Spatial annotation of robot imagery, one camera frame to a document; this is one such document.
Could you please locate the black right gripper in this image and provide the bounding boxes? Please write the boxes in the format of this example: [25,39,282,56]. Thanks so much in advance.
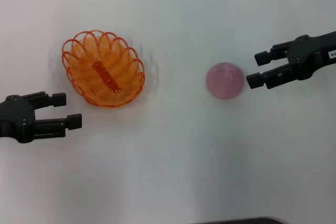
[246,30,336,90]

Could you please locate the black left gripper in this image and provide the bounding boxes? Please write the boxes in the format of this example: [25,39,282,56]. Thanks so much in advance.
[0,91,83,144]

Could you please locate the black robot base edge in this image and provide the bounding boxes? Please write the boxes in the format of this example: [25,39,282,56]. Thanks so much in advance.
[202,216,286,224]

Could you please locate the pink peach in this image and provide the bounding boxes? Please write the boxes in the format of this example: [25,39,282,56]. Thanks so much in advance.
[205,61,245,101]

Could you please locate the orange wire basket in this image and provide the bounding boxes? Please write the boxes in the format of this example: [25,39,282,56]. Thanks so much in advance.
[61,29,146,108]

